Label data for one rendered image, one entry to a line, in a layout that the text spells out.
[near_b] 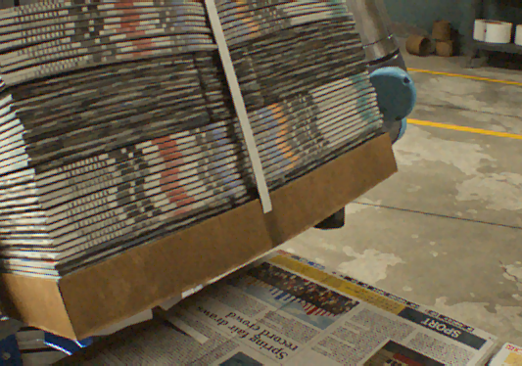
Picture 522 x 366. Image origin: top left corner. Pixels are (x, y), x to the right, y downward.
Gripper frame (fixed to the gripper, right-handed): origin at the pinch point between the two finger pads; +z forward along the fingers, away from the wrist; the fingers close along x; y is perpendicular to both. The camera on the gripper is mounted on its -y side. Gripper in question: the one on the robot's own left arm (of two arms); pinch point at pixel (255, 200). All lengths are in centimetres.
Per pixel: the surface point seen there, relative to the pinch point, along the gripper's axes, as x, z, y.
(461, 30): -220, -575, 22
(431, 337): 27.7, 9.4, -13.2
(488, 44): -170, -516, 1
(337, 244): -98, -125, -53
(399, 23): -283, -550, 48
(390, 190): -109, -186, -49
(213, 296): 8.3, 17.1, -5.3
